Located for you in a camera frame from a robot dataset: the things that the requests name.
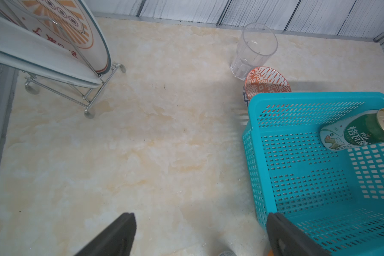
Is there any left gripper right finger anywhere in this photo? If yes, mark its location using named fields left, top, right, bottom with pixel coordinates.
left=266, top=213, right=330, bottom=256

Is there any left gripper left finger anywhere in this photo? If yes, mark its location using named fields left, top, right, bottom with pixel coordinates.
left=76, top=213, right=137, bottom=256

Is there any silver drink can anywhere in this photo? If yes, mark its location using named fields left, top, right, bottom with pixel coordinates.
left=218, top=251, right=237, bottom=256

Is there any teal plastic basket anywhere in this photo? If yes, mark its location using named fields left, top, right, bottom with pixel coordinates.
left=243, top=92, right=384, bottom=256

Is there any brown gold drink can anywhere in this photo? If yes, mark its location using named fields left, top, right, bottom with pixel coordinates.
left=320, top=108, right=384, bottom=151

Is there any red patterned bowl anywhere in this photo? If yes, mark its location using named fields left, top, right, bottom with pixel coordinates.
left=243, top=67, right=292, bottom=107

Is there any clear plastic cup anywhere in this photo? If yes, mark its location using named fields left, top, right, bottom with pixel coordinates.
left=230, top=22, right=278, bottom=81

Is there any patterned upright plate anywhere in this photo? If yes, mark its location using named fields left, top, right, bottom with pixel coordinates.
left=0, top=0, right=112, bottom=75

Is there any wire plate rack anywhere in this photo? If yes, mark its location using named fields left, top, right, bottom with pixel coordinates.
left=22, top=15, right=127, bottom=119

